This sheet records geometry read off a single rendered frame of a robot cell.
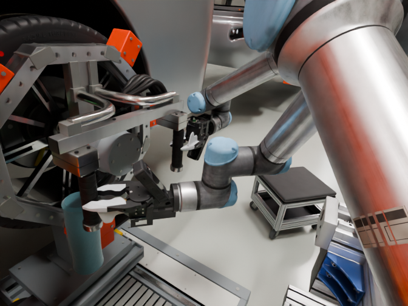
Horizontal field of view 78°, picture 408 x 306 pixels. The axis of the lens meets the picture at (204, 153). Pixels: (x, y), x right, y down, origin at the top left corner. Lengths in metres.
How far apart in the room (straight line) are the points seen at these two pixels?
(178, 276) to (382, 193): 1.26
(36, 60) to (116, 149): 0.27
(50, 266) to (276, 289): 1.09
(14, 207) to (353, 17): 0.77
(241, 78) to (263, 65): 0.08
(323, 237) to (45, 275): 1.07
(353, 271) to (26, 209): 0.86
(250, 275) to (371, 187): 1.39
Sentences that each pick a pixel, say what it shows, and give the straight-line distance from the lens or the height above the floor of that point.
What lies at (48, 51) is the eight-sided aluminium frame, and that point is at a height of 1.11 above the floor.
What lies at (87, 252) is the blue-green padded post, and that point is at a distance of 0.87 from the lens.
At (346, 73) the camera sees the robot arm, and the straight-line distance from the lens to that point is 0.24.
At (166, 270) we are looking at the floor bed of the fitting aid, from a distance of 1.43.
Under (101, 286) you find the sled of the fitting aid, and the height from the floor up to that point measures 0.17.
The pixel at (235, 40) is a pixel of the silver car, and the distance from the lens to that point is 3.06.
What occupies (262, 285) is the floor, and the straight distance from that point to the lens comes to 1.55.
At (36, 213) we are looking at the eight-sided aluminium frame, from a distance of 0.85.
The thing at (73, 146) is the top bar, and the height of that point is 0.96.
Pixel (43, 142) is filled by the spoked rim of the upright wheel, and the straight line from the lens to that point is 0.90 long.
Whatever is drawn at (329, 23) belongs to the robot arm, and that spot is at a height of 1.21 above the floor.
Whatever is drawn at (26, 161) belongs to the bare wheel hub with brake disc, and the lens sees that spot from 1.01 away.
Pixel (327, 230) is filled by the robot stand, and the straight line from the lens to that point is 0.78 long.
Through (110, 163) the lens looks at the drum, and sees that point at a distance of 0.72.
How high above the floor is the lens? 1.20
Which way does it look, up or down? 27 degrees down
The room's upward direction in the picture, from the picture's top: 6 degrees clockwise
